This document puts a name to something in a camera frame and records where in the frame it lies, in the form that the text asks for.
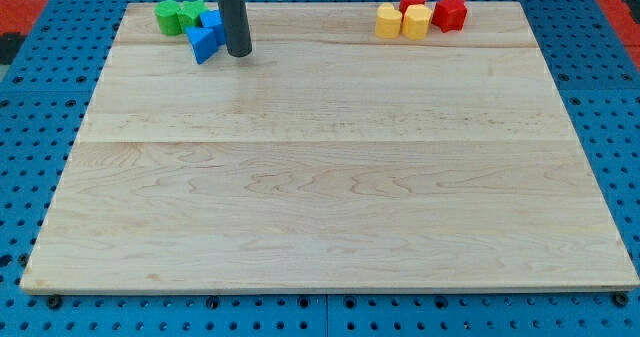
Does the light wooden board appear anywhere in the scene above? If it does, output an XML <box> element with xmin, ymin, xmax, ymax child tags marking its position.
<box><xmin>21</xmin><ymin>2</ymin><xmax>639</xmax><ymax>295</ymax></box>

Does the green cylinder block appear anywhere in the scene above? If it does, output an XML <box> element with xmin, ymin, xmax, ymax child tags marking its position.
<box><xmin>154</xmin><ymin>0</ymin><xmax>182</xmax><ymax>36</ymax></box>

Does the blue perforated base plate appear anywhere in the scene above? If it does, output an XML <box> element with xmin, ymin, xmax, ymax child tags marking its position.
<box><xmin>1</xmin><ymin>0</ymin><xmax>639</xmax><ymax>336</ymax></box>

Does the yellow hexagon block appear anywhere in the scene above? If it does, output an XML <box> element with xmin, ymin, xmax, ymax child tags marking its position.
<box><xmin>401</xmin><ymin>4</ymin><xmax>433</xmax><ymax>40</ymax></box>

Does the green star block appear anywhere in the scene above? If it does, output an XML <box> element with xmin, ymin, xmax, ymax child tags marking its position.
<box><xmin>177</xmin><ymin>0</ymin><xmax>208</xmax><ymax>33</ymax></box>

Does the red star block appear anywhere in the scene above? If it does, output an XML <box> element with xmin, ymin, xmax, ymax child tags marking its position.
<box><xmin>432</xmin><ymin>0</ymin><xmax>468</xmax><ymax>33</ymax></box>

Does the blue triangle block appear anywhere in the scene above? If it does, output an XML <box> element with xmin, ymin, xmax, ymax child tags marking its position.
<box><xmin>186</xmin><ymin>27</ymin><xmax>219</xmax><ymax>64</ymax></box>

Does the yellow heart block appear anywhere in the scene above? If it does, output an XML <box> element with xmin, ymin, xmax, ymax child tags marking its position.
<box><xmin>375</xmin><ymin>2</ymin><xmax>403</xmax><ymax>39</ymax></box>

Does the blue cube block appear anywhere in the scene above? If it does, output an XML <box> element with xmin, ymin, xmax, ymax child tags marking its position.
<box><xmin>199</xmin><ymin>10</ymin><xmax>226</xmax><ymax>46</ymax></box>

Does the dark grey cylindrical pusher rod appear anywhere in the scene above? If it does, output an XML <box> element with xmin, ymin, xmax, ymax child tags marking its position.
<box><xmin>217</xmin><ymin>0</ymin><xmax>252</xmax><ymax>58</ymax></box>

